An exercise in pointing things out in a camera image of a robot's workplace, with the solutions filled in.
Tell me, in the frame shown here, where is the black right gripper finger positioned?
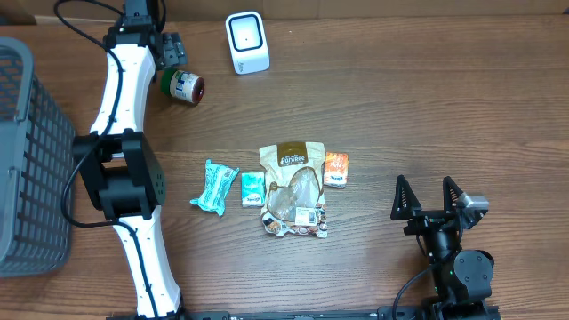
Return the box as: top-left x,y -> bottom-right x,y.
390,175 -> 422,220
443,176 -> 463,212

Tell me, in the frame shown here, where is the green capped bottle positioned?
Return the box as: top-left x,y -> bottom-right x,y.
160,68 -> 205,105

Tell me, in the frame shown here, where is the orange tissue pack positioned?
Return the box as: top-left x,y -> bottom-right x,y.
324,152 -> 349,188

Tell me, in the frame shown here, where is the brown snack pouch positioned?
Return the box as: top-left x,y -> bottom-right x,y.
259,141 -> 328,238

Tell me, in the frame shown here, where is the teal snack bar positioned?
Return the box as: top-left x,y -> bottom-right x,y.
189,159 -> 239,217

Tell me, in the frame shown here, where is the teal tissue pack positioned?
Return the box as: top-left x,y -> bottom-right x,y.
241,172 -> 266,207

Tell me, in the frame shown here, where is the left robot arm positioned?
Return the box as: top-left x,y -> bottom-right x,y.
71,1 -> 187,319

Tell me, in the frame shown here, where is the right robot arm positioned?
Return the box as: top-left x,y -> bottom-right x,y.
390,175 -> 501,320

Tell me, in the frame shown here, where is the white barcode scanner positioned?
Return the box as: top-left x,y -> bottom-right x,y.
225,11 -> 270,75

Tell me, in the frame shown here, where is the grey plastic basket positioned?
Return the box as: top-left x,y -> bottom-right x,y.
1,36 -> 76,277

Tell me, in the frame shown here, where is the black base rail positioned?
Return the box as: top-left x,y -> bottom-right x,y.
106,305 -> 501,320

